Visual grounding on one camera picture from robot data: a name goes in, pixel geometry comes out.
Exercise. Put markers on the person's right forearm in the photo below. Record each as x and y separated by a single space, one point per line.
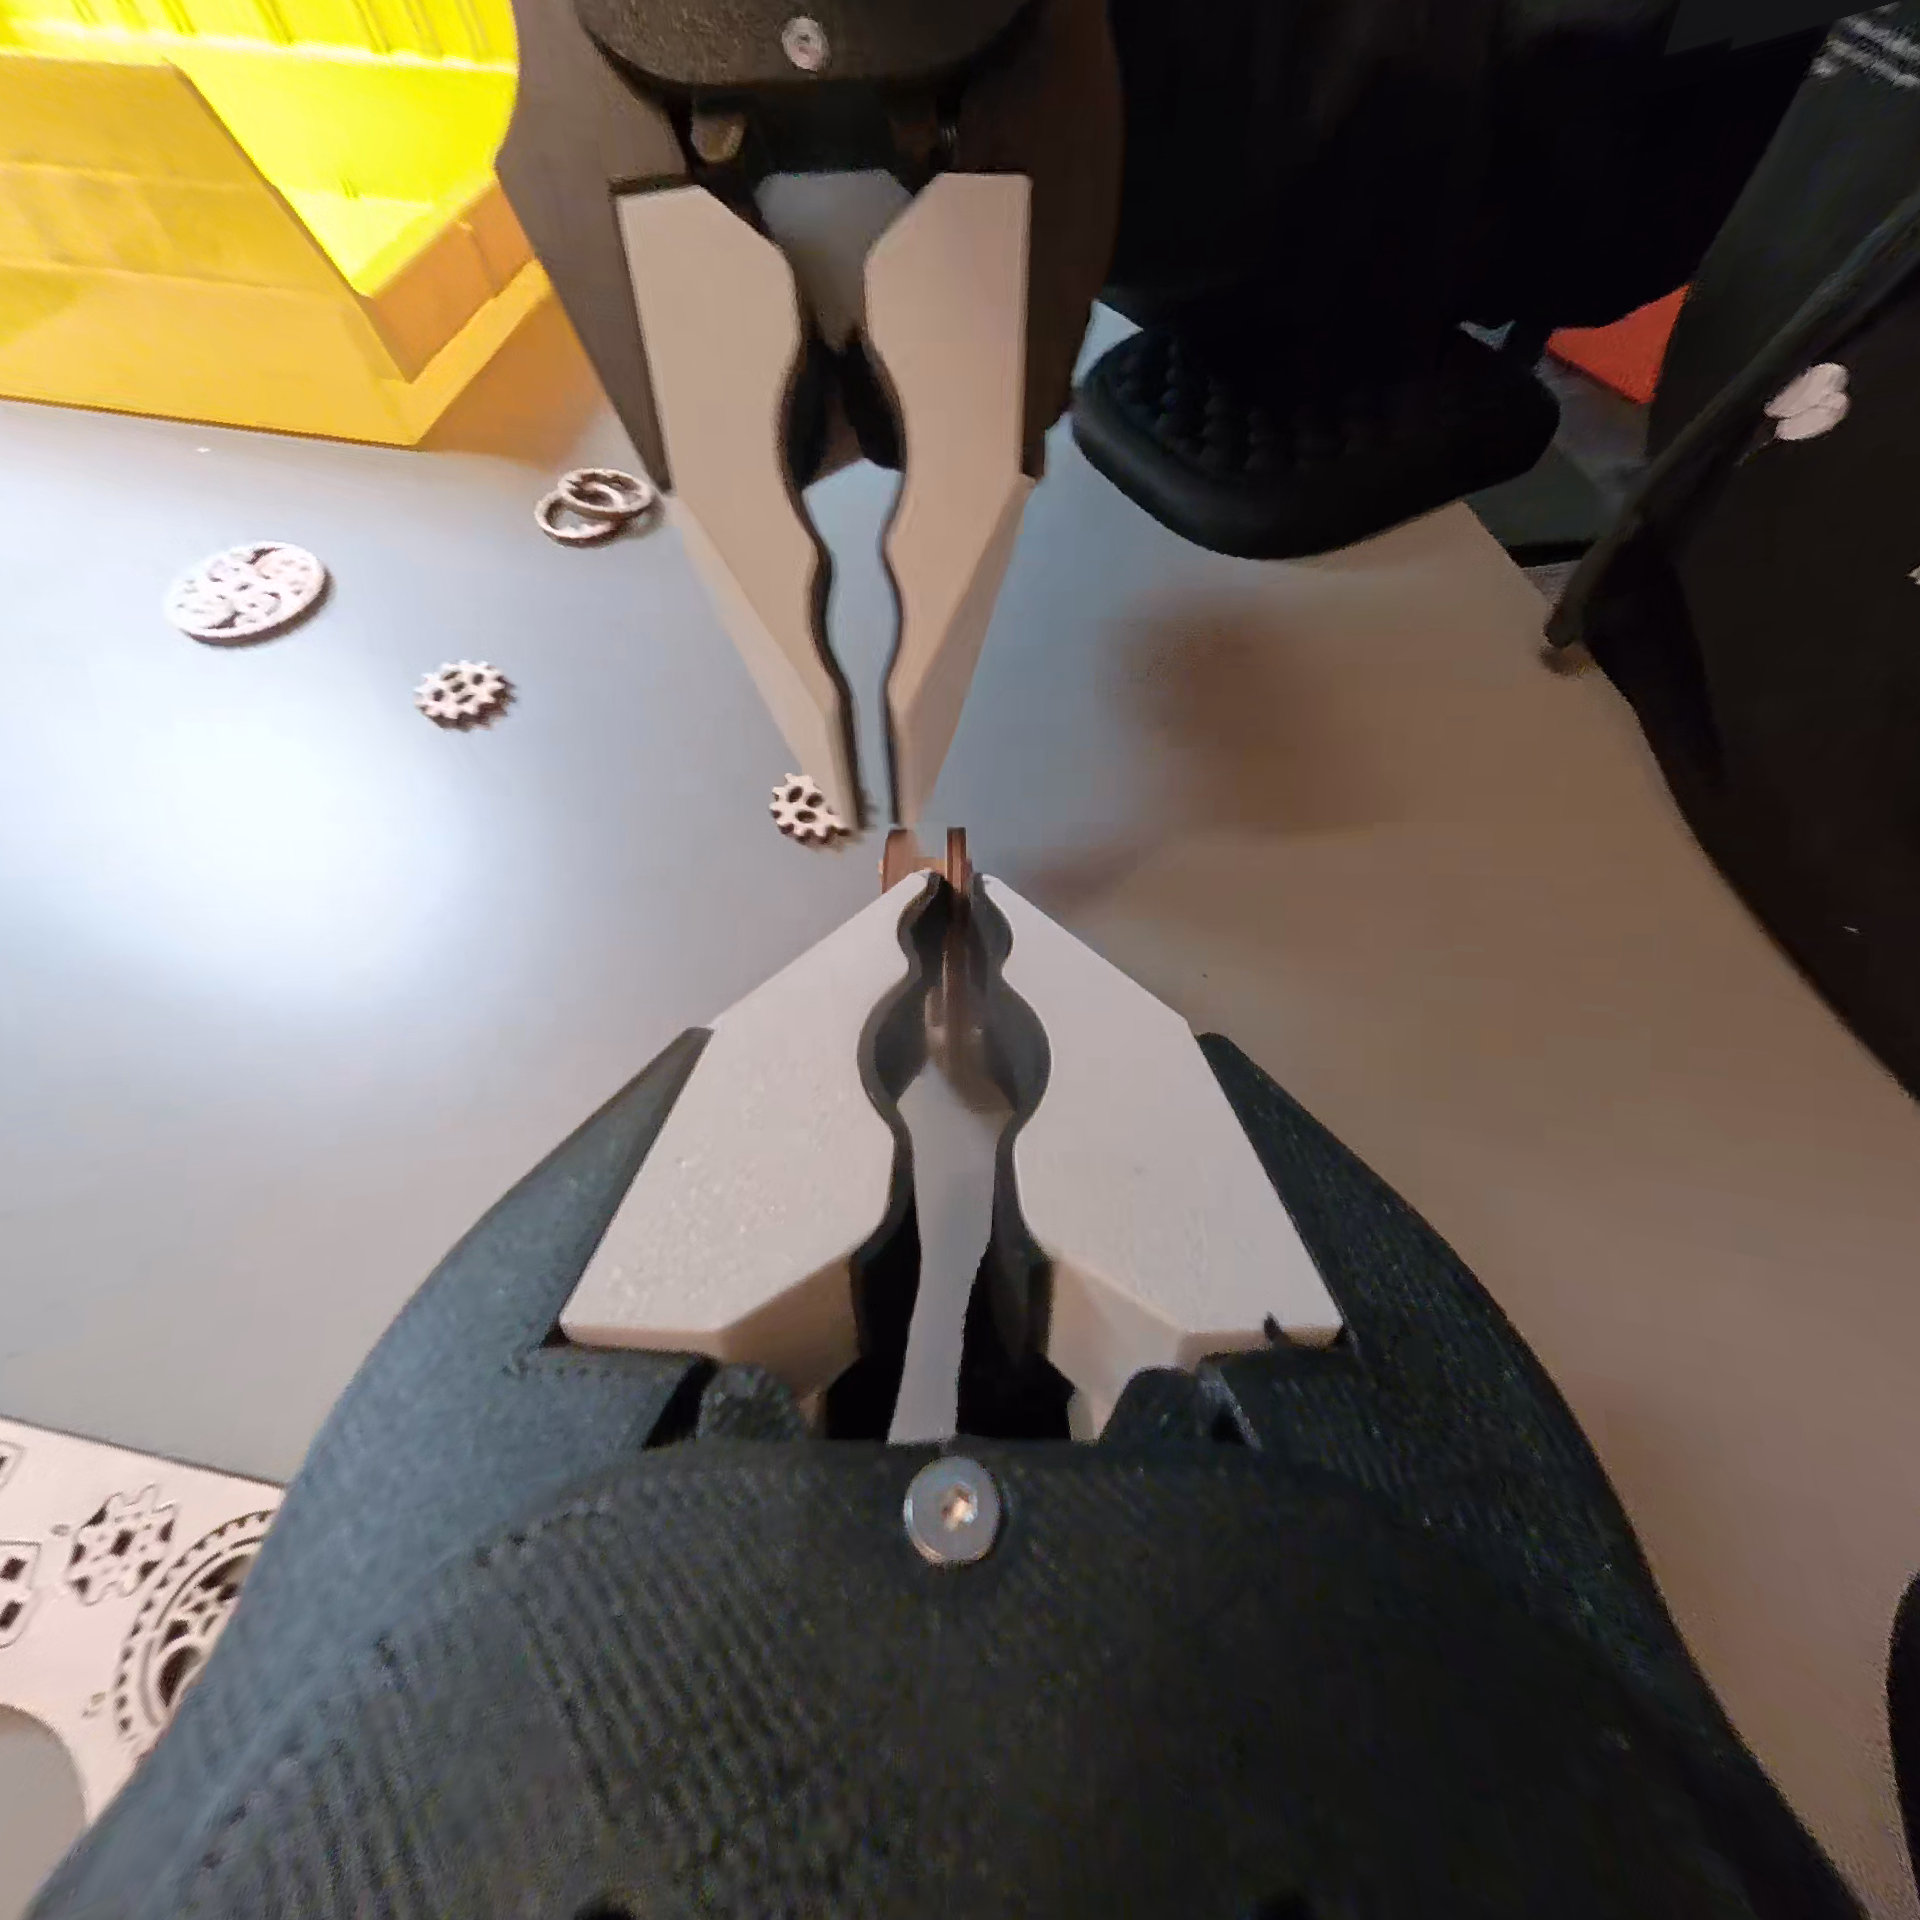
1429 153

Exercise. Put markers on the laser-cut wooden parts sheet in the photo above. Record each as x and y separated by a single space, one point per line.
93 1530

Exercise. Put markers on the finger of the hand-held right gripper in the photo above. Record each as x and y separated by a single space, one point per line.
964 377
717 377

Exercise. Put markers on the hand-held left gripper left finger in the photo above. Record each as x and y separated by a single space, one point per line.
717 1197

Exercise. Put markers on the yellow plastic bin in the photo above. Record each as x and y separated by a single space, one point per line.
179 304

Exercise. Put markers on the orange object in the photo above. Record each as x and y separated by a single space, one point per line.
1623 341

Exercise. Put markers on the swirl-cut wooden disc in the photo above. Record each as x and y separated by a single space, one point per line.
255 587

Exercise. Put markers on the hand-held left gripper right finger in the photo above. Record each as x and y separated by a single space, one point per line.
1176 1197

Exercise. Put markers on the small wooden gear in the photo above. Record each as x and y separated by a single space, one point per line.
462 699
813 809

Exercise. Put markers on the black office chair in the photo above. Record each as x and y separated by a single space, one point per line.
1321 450

